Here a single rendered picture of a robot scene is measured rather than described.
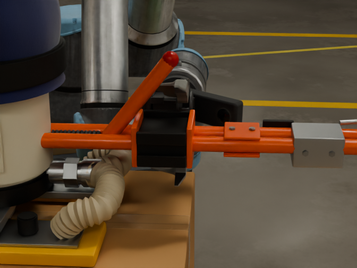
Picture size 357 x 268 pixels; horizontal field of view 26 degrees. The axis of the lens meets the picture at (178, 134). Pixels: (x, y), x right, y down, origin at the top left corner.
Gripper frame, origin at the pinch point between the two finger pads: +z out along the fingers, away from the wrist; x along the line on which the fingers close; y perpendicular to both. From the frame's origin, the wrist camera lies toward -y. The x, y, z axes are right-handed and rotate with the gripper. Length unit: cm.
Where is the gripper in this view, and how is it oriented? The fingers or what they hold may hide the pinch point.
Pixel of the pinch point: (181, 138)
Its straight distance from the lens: 109.9
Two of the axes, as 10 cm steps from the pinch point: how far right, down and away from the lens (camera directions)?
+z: -0.7, 3.5, -9.3
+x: 0.0, -9.4, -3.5
